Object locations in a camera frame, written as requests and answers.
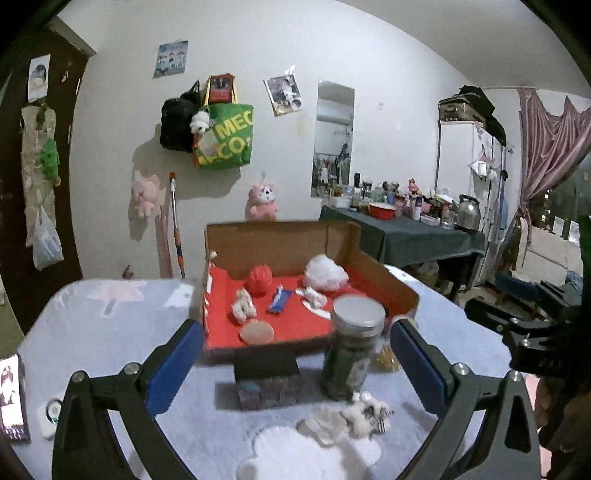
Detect green tote bag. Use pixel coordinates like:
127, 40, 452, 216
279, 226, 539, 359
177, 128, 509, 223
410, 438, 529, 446
193, 73, 253, 171

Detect striped fluffy plush toy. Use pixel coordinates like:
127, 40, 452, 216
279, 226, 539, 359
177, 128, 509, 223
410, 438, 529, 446
341, 392, 394, 439

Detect large dark tea jar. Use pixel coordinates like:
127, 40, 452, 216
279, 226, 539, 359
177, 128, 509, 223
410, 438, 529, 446
322, 294, 386, 400

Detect white wardrobe cabinet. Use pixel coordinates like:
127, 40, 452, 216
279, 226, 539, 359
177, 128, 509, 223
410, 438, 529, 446
435, 121, 506, 239

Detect red cardboard box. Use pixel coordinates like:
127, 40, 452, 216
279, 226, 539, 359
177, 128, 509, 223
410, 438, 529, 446
202, 221, 419, 358

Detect red pompom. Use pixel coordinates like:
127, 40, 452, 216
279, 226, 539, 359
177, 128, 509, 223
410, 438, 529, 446
245, 264, 273, 297

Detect blue plastic packet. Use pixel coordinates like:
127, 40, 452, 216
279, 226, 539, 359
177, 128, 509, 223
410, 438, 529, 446
267, 285, 293, 314

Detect white fluffy ball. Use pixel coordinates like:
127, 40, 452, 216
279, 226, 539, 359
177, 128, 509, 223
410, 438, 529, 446
304, 254, 349, 292

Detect photo poster on wall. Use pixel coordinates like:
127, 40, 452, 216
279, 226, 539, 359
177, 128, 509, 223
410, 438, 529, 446
263, 74, 303, 117

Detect small glass jar gold contents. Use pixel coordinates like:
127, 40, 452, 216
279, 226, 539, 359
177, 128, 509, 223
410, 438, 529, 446
375, 339, 401, 373

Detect steel kettle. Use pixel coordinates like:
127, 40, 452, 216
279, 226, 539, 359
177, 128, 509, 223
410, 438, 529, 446
456, 194, 481, 232

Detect beige fluffy toy in box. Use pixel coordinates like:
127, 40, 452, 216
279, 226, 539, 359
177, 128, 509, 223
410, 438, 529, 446
230, 288, 257, 325

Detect dark brown door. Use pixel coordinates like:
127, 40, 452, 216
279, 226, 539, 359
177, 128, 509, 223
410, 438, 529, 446
1, 29, 88, 332

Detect green plush on door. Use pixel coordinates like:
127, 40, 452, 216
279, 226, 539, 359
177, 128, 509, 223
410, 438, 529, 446
39, 139, 61, 187

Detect red bowl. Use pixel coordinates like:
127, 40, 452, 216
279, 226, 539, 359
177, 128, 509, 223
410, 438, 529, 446
369, 202, 396, 221

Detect round beige puff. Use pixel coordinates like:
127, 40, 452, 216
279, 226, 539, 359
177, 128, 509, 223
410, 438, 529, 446
239, 320, 274, 345

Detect black bag on wall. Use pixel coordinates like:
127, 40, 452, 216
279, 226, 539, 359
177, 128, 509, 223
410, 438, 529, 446
159, 81, 202, 153

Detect dark colourful tin box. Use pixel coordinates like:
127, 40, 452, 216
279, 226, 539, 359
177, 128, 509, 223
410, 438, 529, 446
233, 345, 303, 411

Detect white plastic bag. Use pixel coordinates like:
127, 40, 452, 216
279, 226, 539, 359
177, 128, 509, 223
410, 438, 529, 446
32, 205, 64, 271

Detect green cloth side table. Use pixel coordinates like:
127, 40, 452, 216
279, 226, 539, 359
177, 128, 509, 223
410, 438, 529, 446
320, 206, 485, 285

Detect small blue wall poster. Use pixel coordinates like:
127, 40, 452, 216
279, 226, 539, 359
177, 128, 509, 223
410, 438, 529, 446
153, 40, 189, 78

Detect wall mirror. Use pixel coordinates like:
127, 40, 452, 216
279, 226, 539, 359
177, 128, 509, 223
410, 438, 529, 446
311, 80, 355, 198

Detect pink plush on wall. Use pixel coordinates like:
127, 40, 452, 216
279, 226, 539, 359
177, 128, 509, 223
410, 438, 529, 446
131, 171, 160, 219

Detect white round cloth pad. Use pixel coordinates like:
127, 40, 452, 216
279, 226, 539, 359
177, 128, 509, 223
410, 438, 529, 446
235, 426, 382, 480

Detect white panda plush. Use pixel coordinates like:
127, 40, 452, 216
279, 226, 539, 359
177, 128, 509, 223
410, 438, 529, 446
189, 110, 213, 135

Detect pink curtain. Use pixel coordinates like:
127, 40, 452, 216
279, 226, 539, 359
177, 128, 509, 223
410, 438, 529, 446
518, 88, 590, 220

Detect pink plush behind box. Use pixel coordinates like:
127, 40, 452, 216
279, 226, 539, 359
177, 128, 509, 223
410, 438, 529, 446
245, 183, 277, 221

